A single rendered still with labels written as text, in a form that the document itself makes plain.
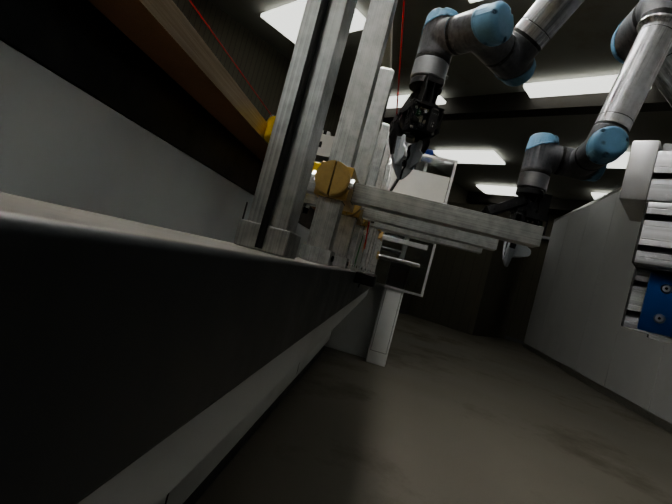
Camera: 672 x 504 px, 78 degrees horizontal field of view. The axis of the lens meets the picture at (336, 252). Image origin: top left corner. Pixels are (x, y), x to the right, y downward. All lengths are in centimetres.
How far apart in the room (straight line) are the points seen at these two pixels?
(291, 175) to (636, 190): 53
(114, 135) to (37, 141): 9
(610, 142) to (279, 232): 90
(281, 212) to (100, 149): 21
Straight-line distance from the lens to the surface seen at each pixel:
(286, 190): 35
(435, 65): 97
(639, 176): 75
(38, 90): 43
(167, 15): 46
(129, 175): 53
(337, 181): 59
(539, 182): 121
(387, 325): 343
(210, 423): 38
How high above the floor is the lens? 71
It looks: 2 degrees up
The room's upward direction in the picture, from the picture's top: 15 degrees clockwise
